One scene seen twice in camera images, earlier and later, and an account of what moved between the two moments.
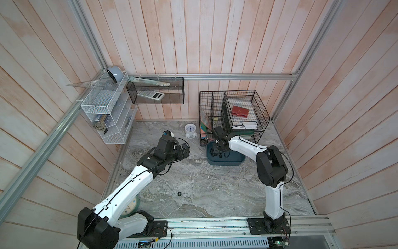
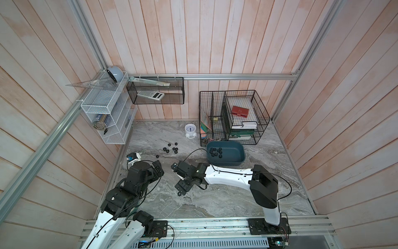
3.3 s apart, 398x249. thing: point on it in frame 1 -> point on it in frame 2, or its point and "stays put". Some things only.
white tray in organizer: [246, 125] stays put
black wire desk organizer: [240, 112] stays put
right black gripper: [214, 143] -> [181, 184]
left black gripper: [180, 154] -> [155, 176]
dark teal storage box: [233, 158] stays put
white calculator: [155, 95] stays put
